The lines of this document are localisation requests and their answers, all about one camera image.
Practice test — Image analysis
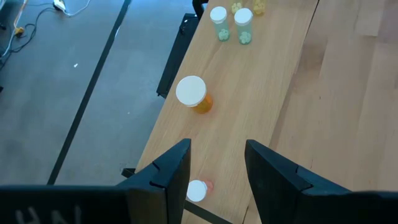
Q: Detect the black flat floor bar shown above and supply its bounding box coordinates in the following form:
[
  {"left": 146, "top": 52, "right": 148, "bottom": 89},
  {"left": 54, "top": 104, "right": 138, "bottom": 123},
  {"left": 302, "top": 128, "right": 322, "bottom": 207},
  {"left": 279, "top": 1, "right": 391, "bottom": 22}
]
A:
[{"left": 155, "top": 12, "right": 200, "bottom": 99}]

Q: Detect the white floor cable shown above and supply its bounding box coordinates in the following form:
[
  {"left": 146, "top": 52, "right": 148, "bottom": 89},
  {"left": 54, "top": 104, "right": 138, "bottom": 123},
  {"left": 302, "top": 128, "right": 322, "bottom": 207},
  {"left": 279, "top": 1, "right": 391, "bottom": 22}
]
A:
[{"left": 52, "top": 0, "right": 91, "bottom": 17}]

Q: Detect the black floor cable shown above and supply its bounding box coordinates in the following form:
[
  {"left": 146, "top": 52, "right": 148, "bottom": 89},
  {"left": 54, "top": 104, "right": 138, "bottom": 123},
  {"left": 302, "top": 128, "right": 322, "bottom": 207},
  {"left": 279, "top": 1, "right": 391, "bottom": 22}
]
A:
[{"left": 0, "top": 6, "right": 57, "bottom": 71}]

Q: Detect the wooden shelf with black frame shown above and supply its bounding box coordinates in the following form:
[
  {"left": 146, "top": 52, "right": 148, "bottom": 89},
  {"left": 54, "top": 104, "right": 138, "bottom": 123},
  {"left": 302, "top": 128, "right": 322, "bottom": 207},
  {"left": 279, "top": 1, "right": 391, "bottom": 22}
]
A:
[{"left": 121, "top": 0, "right": 320, "bottom": 224}]

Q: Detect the teal green medicine bottle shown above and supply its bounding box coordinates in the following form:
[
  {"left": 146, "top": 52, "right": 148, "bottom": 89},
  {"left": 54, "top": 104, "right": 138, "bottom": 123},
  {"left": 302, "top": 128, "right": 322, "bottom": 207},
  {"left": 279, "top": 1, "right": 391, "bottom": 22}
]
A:
[
  {"left": 233, "top": 7, "right": 254, "bottom": 45},
  {"left": 209, "top": 6, "right": 231, "bottom": 42}
]

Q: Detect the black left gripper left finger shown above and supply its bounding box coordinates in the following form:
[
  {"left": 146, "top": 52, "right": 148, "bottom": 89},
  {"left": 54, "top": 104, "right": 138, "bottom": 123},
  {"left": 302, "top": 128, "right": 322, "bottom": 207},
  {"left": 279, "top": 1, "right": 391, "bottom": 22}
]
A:
[{"left": 0, "top": 139, "right": 192, "bottom": 224}]

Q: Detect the red medicine bottle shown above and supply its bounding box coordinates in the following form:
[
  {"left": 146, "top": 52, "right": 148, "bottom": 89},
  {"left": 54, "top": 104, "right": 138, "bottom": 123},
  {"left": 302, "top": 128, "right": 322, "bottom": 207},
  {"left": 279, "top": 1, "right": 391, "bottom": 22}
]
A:
[{"left": 185, "top": 179, "right": 215, "bottom": 203}]

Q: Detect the yellow medicine bottle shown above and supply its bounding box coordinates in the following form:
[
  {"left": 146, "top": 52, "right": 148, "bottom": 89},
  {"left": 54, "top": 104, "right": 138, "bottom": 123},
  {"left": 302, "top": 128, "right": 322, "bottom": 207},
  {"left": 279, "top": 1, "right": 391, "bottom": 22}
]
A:
[
  {"left": 252, "top": 0, "right": 267, "bottom": 16},
  {"left": 230, "top": 0, "right": 244, "bottom": 15}
]

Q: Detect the large orange medicine bottle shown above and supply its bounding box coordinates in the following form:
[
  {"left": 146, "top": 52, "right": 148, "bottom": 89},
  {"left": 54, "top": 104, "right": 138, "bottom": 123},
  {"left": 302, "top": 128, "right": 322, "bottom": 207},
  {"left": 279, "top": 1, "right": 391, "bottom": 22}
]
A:
[{"left": 175, "top": 75, "right": 215, "bottom": 114}]

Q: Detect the yellow floor cable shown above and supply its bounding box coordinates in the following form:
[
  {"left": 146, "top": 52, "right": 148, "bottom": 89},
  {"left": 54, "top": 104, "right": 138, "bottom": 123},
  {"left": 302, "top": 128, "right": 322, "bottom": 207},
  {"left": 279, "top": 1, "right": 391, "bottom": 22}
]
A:
[{"left": 12, "top": 0, "right": 29, "bottom": 37}]

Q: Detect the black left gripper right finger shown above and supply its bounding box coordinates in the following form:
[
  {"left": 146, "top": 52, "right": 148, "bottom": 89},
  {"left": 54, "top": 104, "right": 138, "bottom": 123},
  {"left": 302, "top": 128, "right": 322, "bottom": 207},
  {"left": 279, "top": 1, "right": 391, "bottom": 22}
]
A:
[{"left": 244, "top": 139, "right": 398, "bottom": 224}]

